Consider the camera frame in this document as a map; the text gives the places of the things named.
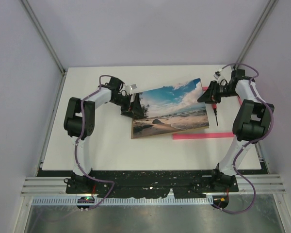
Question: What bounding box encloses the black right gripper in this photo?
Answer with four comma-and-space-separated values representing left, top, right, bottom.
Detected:
197, 80, 238, 104

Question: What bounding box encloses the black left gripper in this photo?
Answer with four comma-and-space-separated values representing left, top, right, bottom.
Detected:
111, 93, 145, 118

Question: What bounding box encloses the red handled screwdriver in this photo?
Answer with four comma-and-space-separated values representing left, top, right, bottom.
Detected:
212, 103, 218, 126

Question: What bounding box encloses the brown frame backing board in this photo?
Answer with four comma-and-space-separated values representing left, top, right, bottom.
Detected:
130, 77, 210, 140

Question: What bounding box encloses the pink picture frame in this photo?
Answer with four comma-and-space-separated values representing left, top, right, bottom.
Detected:
172, 87, 242, 140

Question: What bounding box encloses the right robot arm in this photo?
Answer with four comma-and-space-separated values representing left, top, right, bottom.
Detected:
197, 69, 275, 191

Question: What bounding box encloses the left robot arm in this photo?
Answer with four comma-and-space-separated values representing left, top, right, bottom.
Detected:
64, 75, 145, 194

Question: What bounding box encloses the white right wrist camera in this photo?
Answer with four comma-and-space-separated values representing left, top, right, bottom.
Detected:
213, 68, 225, 83

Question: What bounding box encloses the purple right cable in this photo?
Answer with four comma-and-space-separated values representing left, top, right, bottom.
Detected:
220, 63, 275, 214

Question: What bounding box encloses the purple cable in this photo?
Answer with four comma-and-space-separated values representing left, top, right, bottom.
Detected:
74, 74, 115, 211
220, 63, 275, 214

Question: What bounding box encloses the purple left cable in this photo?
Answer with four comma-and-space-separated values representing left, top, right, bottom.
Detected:
74, 74, 115, 211

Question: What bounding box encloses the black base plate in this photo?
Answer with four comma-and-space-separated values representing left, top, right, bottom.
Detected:
64, 170, 239, 199

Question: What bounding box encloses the slotted cable duct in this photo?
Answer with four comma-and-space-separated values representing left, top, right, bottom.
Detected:
32, 196, 213, 206

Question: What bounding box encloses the right aluminium frame post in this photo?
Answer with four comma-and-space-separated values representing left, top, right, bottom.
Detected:
232, 0, 279, 70

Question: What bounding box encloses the aluminium frame post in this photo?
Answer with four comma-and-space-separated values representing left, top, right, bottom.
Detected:
20, 0, 67, 76
232, 0, 279, 70

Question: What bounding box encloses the left aluminium frame post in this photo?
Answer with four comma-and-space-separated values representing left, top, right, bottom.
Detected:
20, 0, 67, 76

